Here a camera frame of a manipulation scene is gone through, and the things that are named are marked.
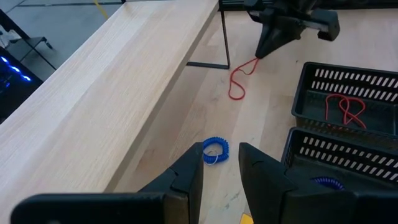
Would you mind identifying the yellow hanging cable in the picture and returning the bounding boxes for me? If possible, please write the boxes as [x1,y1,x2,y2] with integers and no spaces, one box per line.
[93,0,110,20]

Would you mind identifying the black plastic basket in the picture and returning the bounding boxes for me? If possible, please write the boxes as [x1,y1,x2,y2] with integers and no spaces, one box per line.
[291,61,398,138]
[281,126,398,194]

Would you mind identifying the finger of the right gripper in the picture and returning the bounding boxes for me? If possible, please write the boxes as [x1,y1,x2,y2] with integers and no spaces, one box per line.
[254,18,280,59]
[264,18,307,57]

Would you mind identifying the wooden shelf riser black legs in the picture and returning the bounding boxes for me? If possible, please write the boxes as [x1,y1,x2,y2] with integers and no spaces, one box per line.
[0,0,231,224]

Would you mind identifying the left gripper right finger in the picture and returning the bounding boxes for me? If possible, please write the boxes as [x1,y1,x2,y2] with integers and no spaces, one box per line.
[238,142,398,224]

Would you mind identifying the red rubber band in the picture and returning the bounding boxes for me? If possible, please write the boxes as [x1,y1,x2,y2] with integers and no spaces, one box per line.
[228,57,261,101]
[325,93,368,130]

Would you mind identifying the black metal rig frame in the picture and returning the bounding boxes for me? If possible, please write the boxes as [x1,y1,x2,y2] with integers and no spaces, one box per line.
[217,0,249,12]

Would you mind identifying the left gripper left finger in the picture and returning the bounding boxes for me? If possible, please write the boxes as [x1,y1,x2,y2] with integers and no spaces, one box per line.
[11,141,205,224]

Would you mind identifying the blue spiral wrist coil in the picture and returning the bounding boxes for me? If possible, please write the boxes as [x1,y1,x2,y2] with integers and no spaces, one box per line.
[201,136,230,166]

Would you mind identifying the yellow blister card pack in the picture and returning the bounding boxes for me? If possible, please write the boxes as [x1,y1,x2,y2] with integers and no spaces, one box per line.
[239,212,254,224]

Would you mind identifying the black computer blue lights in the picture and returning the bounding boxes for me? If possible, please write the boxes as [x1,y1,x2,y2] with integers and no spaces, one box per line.
[0,46,44,124]

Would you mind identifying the purple spiral wrist coil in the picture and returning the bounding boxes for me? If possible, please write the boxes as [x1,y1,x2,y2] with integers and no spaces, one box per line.
[310,176,345,191]

